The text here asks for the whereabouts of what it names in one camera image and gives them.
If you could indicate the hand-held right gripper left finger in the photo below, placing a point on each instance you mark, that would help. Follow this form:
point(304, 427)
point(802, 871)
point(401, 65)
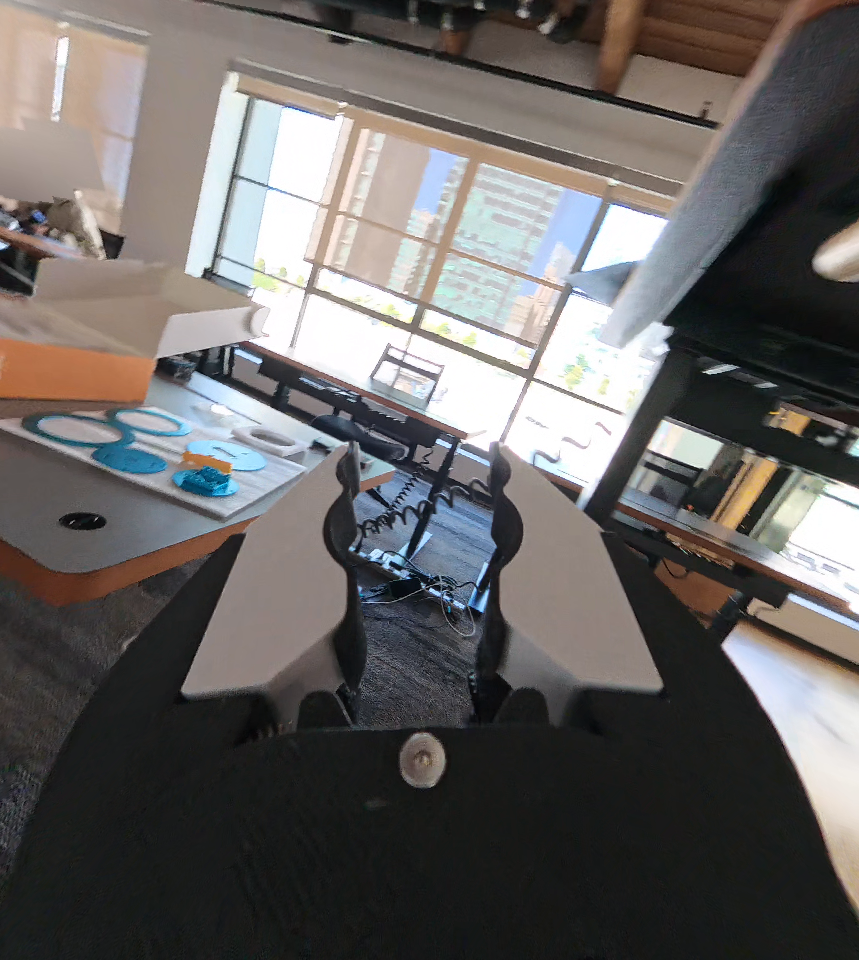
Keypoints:
point(272, 600)

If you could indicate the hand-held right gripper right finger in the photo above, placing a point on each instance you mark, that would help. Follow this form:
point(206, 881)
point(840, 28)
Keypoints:
point(579, 600)

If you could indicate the small blue round plate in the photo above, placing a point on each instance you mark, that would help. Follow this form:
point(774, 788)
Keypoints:
point(129, 459)
point(204, 490)

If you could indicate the blue square metal bracket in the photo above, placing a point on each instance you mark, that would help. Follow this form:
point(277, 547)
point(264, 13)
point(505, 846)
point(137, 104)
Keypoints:
point(208, 476)

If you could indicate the black framed desk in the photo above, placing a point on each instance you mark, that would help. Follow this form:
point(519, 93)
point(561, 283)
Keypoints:
point(624, 435)

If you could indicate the round black desk control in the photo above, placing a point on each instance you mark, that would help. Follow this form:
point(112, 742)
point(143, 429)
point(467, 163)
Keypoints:
point(82, 520)

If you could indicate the long wooden edged desk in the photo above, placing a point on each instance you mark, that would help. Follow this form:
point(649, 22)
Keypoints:
point(369, 394)

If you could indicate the white foam sheet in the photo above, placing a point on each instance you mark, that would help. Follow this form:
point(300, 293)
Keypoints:
point(257, 487)

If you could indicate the white power strip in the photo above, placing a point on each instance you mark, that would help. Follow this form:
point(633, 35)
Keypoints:
point(388, 559)

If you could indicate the large blue oval plate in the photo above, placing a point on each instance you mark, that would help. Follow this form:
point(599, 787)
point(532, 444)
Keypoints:
point(246, 459)

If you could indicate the black saddle stool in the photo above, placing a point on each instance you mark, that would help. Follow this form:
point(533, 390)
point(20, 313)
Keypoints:
point(354, 431)

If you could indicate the clear bag of screws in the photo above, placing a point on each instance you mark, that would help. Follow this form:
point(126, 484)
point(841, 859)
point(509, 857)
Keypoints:
point(213, 411)

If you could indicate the orange cardboard box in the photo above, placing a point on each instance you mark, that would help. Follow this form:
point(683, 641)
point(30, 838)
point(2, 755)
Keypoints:
point(47, 367)

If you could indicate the large office window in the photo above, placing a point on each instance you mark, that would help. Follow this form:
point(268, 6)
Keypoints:
point(369, 225)

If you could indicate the white foam frame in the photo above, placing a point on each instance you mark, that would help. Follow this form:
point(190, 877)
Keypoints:
point(249, 433)

